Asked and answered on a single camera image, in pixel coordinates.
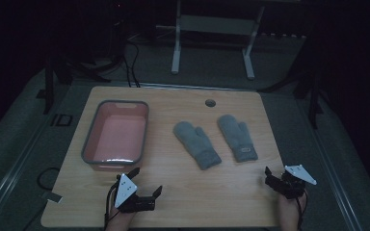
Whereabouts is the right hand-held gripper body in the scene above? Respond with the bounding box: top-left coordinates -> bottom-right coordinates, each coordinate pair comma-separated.
275,164 -> 318,200

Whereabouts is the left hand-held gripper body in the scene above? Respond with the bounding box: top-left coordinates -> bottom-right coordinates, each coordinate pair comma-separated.
111,172 -> 157,214

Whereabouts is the pink basin with grey rim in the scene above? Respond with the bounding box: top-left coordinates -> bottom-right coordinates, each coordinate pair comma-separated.
80,99 -> 150,171

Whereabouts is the grey mitten with label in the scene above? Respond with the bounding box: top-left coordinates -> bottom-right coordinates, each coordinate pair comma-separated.
217,114 -> 259,164

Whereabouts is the plain grey mitten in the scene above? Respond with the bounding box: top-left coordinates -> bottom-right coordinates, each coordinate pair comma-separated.
172,120 -> 223,170

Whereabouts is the person's right hand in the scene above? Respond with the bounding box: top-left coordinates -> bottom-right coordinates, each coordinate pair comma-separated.
277,192 -> 307,231

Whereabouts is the person's left hand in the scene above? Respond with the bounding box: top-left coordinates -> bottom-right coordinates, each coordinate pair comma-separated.
105,205 -> 137,231

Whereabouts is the black metal stand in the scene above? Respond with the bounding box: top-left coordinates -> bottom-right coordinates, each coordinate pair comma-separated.
258,32 -> 335,130
36,56 -> 112,116

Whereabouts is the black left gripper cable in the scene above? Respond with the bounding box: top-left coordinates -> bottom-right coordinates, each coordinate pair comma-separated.
103,183 -> 120,231

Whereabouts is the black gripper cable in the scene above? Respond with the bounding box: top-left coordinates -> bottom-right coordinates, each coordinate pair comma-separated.
296,190 -> 309,231
103,183 -> 120,231

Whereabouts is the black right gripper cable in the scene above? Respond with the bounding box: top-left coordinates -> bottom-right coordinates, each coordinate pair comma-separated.
296,190 -> 309,231

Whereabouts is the black looped floor cable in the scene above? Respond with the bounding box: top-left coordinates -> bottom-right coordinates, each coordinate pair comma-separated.
36,167 -> 61,193

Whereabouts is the black hanging cable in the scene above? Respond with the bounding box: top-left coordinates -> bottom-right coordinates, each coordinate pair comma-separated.
121,38 -> 142,89

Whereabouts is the white metal table frame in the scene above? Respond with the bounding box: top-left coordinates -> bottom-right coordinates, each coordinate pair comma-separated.
171,0 -> 266,81

